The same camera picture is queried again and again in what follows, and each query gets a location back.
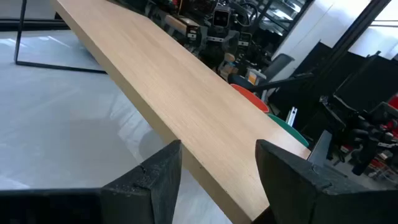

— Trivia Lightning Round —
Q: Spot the red bowl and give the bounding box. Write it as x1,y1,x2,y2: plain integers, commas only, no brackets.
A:
229,83,270,114

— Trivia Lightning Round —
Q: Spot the black metal shelf frame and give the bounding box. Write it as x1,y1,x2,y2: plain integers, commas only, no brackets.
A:
14,0,108,75

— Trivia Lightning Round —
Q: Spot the green bowl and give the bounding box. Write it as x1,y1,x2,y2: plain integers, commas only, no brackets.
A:
267,113,310,148

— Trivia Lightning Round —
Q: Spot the light wooden shelf board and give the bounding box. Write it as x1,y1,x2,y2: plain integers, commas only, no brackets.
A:
51,0,312,224

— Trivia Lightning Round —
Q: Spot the grey background machine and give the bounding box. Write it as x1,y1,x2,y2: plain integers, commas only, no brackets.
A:
212,4,233,30

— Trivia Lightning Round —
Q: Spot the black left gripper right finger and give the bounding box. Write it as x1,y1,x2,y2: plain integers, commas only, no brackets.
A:
254,139,398,224

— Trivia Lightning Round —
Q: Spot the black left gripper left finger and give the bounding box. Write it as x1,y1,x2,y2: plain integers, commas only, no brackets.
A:
0,139,183,224

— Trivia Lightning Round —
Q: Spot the grey chair back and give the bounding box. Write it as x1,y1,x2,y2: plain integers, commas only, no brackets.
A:
264,53,295,82

